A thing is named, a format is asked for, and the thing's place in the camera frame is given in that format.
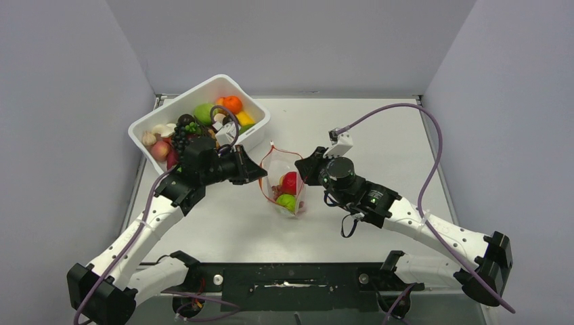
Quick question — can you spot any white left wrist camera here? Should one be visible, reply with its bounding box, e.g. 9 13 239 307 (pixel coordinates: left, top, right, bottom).
213 122 239 146

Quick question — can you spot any dark purple mangosteen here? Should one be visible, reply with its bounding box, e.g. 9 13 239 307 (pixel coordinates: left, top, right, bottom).
177 114 196 127

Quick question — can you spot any yellow lemon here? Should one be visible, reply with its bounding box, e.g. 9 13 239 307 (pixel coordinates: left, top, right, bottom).
236 110 256 127

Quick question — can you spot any red apple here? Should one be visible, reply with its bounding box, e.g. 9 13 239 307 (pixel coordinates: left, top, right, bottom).
280 171 301 196

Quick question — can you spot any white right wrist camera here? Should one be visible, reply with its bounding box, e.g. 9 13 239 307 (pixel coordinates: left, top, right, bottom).
323 129 353 158

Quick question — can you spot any dark grape bunch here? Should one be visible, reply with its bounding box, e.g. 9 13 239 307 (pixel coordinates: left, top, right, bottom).
171 122 203 154

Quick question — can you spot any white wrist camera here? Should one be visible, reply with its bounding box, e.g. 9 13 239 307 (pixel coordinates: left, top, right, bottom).
213 122 239 146
323 129 353 158

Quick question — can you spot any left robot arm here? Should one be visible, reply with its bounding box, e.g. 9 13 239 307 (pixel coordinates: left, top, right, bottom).
66 137 267 324

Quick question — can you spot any white plastic food bin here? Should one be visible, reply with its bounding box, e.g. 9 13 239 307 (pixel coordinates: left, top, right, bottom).
128 74 271 174

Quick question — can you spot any green cabbage ball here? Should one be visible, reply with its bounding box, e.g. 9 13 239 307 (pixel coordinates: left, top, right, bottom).
193 103 214 126

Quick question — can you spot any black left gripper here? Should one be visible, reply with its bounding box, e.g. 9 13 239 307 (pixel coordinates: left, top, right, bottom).
201 144 267 186

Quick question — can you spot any red grape bunch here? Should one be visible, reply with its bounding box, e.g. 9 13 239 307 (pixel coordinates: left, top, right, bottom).
271 185 284 202

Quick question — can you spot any clear zip top bag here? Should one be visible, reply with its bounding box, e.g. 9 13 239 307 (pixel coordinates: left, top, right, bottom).
259 142 307 219

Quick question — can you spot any orange tangerine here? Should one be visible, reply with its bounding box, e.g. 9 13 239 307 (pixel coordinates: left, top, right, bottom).
222 96 243 114

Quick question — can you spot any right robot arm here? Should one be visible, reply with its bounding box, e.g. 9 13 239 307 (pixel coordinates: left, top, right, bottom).
295 147 514 312

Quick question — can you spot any pink apple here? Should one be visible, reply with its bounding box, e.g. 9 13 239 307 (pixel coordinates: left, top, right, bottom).
150 141 171 163

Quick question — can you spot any purple sweet potato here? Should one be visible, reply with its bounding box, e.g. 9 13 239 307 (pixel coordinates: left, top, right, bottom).
166 149 179 170

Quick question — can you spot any black mounting plate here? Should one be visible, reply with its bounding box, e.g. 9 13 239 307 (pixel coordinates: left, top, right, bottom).
182 262 407 312

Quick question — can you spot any lime green fruit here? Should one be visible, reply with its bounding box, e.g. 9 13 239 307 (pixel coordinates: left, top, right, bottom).
275 194 297 213

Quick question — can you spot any white garlic bulb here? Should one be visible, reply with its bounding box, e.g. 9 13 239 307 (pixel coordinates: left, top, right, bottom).
141 131 157 148

